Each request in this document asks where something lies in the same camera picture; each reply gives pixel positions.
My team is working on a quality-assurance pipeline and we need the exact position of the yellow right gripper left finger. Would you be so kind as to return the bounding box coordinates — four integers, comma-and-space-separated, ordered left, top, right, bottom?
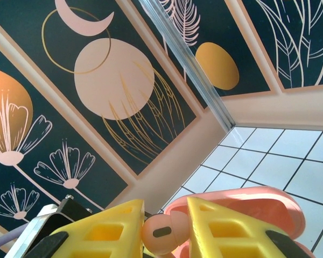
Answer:
24, 198, 146, 258

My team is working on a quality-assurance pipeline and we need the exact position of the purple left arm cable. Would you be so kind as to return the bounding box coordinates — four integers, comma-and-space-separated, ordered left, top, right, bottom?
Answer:
0, 225, 26, 247

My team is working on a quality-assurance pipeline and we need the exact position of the aluminium corner post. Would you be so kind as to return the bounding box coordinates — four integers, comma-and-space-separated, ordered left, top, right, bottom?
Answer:
138, 0, 236, 134

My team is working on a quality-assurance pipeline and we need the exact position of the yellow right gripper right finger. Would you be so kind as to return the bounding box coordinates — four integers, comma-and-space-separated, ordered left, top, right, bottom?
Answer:
186, 196, 316, 258

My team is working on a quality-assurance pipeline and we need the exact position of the coral pink earbud charging case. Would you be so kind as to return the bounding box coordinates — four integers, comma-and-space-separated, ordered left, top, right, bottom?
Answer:
163, 186, 305, 258

